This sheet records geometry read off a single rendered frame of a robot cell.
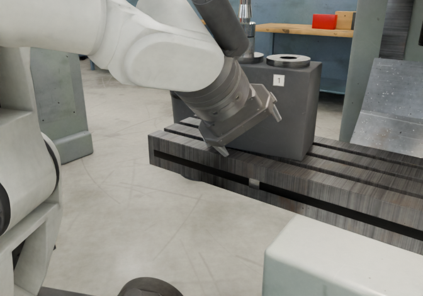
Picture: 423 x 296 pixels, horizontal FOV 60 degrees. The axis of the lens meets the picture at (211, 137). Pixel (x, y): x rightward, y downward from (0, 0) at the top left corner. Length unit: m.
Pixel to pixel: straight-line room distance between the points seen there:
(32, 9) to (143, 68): 0.10
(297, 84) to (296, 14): 4.59
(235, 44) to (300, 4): 4.85
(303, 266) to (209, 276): 1.28
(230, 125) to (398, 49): 0.67
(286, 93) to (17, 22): 0.53
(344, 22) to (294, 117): 3.88
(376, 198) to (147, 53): 0.48
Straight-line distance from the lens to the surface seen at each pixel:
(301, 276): 0.66
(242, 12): 0.81
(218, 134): 0.54
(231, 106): 0.47
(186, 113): 2.49
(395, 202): 0.70
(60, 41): 0.36
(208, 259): 2.00
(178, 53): 0.36
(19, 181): 0.58
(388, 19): 1.11
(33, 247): 0.75
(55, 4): 0.35
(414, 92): 1.08
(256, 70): 0.76
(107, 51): 0.36
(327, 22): 4.57
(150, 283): 1.01
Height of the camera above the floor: 1.28
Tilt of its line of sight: 21 degrees down
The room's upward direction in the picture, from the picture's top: straight up
